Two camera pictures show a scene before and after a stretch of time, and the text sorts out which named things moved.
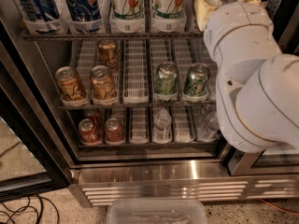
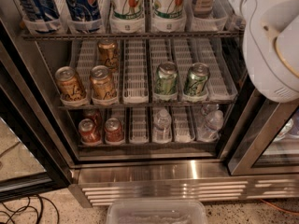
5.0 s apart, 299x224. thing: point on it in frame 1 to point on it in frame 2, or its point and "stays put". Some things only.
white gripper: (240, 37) to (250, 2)
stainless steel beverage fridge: (110, 91) stays put
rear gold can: (108, 53) stays put
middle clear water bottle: (163, 127) stays put
